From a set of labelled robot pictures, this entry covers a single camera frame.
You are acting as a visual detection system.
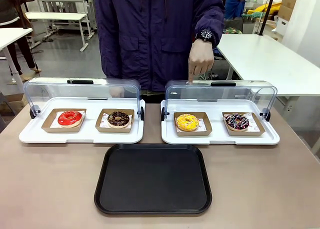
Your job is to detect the red glazed donut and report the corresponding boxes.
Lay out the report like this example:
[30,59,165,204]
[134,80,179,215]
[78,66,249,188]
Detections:
[57,110,84,129]

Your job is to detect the person's left hand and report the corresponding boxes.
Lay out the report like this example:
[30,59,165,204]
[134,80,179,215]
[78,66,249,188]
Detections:
[187,38,215,85]

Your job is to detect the brown cardboard donut tray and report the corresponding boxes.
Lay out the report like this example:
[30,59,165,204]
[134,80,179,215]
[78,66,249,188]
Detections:
[173,111,213,137]
[95,108,135,134]
[41,108,87,134]
[222,111,267,137]

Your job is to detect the person in blue top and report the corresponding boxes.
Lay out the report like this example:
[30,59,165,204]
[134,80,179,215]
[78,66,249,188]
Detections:
[224,0,247,21]

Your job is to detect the black plastic serving tray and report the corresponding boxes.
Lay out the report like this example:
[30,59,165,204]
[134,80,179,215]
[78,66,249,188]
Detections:
[93,143,213,217]

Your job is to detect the white height-adjustable desk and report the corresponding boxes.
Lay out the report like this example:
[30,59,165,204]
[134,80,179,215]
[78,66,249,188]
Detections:
[24,11,91,53]

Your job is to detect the yellow glazed sprinkled donut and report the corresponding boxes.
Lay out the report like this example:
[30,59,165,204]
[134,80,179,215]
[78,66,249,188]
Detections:
[176,113,200,132]

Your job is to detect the dark purple drizzled donut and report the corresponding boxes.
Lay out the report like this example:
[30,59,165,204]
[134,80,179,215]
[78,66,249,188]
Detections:
[224,112,250,132]

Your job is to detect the person's right hand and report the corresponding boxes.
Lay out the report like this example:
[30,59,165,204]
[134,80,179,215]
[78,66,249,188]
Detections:
[109,86,125,99]

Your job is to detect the clear roll-top display lid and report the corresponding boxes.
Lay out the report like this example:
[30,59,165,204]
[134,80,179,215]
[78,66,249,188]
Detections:
[161,79,279,122]
[23,76,145,120]

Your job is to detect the chocolate sprinkled donut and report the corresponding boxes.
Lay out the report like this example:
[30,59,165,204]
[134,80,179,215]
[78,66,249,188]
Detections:
[107,110,131,129]

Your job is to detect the black vertical pole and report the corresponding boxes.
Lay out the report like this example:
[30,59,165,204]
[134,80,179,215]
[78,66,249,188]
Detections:
[257,0,279,37]

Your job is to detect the large white table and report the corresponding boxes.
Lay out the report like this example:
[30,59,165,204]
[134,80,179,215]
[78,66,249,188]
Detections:
[216,33,320,98]

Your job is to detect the white display tray base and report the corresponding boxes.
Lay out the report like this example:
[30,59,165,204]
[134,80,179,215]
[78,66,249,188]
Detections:
[18,97,146,144]
[160,98,281,146]

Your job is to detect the person in dark trousers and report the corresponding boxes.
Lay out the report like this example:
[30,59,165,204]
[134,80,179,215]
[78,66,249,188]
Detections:
[0,0,43,82]

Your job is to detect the white desk with person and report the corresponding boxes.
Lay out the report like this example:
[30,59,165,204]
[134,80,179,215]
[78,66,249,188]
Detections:
[0,26,34,88]

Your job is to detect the cardboard box stack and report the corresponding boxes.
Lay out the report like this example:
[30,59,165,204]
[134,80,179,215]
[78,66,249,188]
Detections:
[271,0,299,35]

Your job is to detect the black wrist watch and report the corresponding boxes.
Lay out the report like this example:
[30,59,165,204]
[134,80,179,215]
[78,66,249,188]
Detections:
[195,28,216,43]

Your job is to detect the person in purple jacket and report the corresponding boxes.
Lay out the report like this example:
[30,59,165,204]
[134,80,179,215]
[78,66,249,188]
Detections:
[93,0,226,92]

